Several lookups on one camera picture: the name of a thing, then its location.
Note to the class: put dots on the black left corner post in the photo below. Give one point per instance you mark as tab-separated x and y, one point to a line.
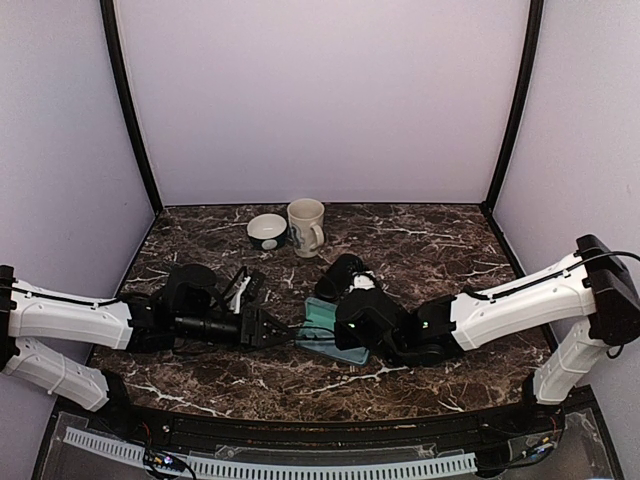
124	93

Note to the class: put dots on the blue grey glasses case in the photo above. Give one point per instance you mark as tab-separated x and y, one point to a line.
321	313

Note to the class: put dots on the white teal ceramic bowl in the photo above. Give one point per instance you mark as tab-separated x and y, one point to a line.
267	232

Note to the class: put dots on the brown tinted sunglasses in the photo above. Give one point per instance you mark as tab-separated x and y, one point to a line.
312	335

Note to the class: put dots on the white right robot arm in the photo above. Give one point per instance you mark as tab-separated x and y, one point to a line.
592	285

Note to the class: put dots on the black front rail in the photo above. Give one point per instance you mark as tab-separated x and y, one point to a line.
482	429

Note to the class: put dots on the black corner post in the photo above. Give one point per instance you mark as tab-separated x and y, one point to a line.
521	89
124	93

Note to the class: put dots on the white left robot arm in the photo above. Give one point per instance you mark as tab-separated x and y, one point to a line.
30	314

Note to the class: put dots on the cream ceramic mug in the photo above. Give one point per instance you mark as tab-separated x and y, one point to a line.
306	219

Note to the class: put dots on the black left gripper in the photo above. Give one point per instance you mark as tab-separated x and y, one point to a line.
251	332

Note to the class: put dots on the black glasses case beige lining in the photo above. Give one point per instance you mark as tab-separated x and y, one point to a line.
337	278

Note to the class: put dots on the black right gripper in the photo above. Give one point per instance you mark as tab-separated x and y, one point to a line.
344	339

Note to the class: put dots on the black right corner post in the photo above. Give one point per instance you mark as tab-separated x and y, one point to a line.
521	89

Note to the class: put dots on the white slotted cable duct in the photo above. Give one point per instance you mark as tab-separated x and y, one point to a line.
231	462

